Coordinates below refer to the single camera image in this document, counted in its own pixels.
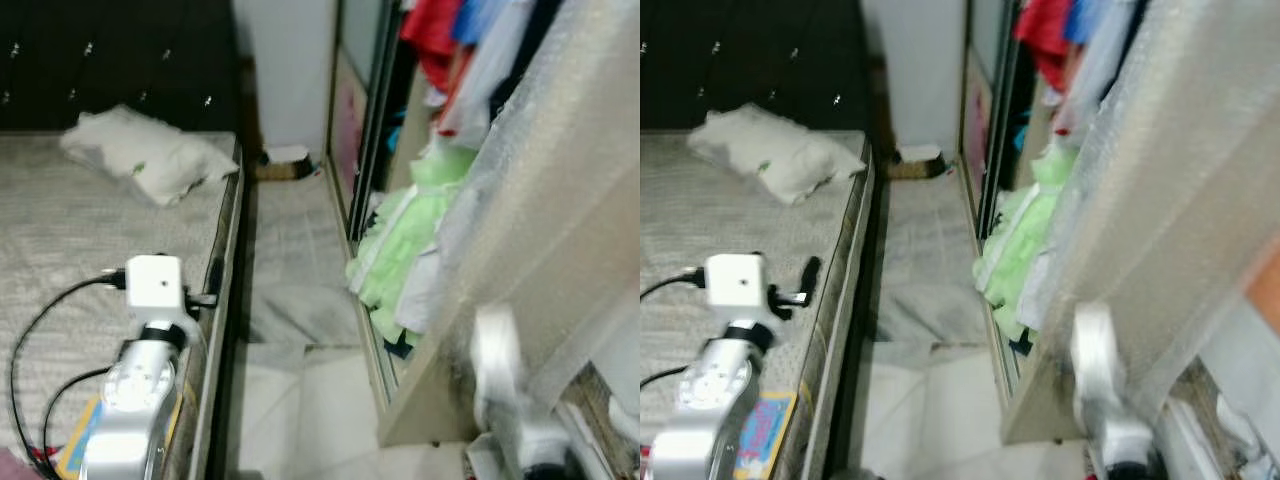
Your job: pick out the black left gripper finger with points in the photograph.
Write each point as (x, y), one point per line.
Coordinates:
(811, 278)
(216, 278)

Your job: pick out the white pillow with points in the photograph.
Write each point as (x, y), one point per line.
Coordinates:
(140, 155)
(770, 150)

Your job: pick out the blue yellow-edged picture board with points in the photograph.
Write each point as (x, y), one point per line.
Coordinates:
(765, 435)
(82, 440)

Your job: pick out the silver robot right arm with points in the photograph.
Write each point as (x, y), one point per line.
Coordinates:
(530, 450)
(1125, 450)

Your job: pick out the grey floor rug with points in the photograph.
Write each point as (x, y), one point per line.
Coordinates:
(300, 260)
(930, 260)

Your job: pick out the white patterned mattress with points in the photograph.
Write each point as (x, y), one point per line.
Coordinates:
(690, 220)
(70, 240)

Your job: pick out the small white brown box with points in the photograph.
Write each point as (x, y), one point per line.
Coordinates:
(285, 160)
(918, 160)

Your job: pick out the light green ruffled dress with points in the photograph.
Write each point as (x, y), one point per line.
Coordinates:
(410, 250)
(1025, 250)

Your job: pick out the wardrobe sliding door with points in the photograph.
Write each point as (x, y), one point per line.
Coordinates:
(985, 110)
(350, 110)

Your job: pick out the red white tag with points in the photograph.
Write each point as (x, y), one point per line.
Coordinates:
(42, 455)

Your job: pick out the dark tufted headboard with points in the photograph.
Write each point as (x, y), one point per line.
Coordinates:
(100, 60)
(740, 60)

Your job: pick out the bubble wrapped panel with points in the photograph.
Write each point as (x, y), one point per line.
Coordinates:
(540, 230)
(1170, 220)

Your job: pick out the red garment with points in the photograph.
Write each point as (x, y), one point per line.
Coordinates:
(1045, 35)
(430, 35)

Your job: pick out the sheer pale blue garment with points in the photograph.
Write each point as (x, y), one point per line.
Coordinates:
(500, 80)
(1100, 70)

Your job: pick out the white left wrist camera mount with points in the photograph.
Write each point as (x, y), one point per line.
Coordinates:
(155, 285)
(738, 283)

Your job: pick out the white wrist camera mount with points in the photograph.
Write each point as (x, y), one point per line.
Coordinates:
(495, 350)
(738, 283)
(1097, 350)
(155, 285)

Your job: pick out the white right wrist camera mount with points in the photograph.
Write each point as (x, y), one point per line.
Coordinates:
(495, 350)
(1097, 350)

